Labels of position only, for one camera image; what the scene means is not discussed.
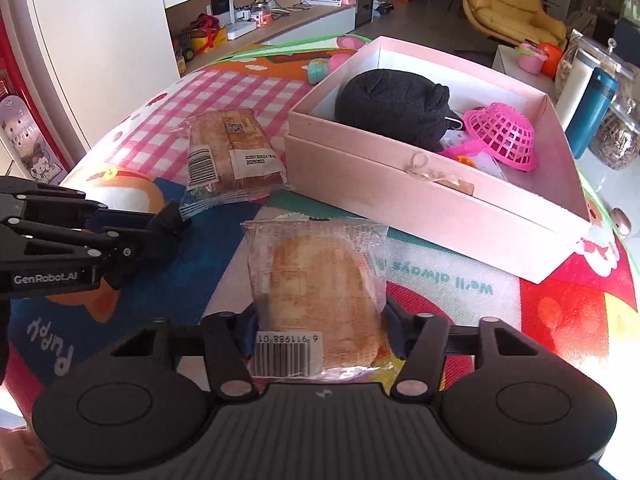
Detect yellow lounge chair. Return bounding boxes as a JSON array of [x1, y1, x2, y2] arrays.
[[462, 0, 567, 48]]

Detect white wall shelf unit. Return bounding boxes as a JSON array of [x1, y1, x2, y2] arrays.
[[163, 0, 360, 73]]

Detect pink cardboard box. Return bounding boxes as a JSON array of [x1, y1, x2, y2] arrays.
[[284, 37, 591, 283]]

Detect red and yellow toy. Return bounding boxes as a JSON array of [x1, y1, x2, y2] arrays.
[[172, 14, 228, 62]]

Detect teal and pink plush toy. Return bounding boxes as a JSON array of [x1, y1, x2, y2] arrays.
[[307, 54, 349, 86]]

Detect colourful cartoon play mat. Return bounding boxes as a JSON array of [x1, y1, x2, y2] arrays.
[[0, 32, 640, 411]]

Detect white router box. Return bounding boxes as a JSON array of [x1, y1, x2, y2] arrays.
[[226, 20, 257, 41]]

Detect pink toy strainer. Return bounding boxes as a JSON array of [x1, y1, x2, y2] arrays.
[[440, 102, 537, 172]]

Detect large glass jar of nuts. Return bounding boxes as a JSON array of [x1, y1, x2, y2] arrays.
[[553, 29, 632, 101]]

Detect packaged bread with white label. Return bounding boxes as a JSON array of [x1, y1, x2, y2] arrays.
[[178, 108, 288, 219]]

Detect pink plastic cup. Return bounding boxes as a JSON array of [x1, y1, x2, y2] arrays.
[[515, 42, 548, 75]]

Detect small glass jar of seeds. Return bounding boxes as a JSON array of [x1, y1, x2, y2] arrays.
[[589, 99, 639, 170]]

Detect packaged toast with barcode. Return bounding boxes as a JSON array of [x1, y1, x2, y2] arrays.
[[243, 214, 390, 382]]

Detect orange round toy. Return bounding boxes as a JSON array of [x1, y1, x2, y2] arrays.
[[538, 42, 563, 79]]

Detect white thermos bottle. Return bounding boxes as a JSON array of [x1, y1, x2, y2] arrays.
[[555, 48, 600, 131]]

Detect small metallic round object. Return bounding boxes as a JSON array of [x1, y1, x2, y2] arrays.
[[610, 207, 632, 238]]

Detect teal thermos bottle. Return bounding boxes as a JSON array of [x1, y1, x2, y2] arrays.
[[565, 67, 618, 159]]

